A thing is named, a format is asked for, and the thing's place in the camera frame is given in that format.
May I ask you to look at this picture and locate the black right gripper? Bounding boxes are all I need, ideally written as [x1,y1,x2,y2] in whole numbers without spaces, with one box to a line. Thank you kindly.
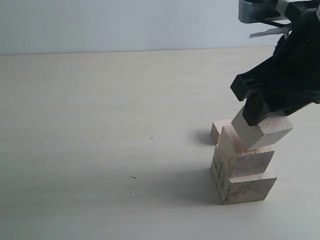
[230,0,320,126]

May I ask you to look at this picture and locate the medium wooden cube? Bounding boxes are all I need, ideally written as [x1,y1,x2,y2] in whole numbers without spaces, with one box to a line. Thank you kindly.
[231,108,294,150]

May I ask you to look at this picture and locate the smallest wooden cube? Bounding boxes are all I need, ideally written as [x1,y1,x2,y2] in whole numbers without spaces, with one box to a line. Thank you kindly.
[210,119,231,145]

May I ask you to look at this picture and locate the medium-large wooden cube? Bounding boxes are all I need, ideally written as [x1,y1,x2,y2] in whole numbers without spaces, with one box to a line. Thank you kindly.
[217,125,275,178]

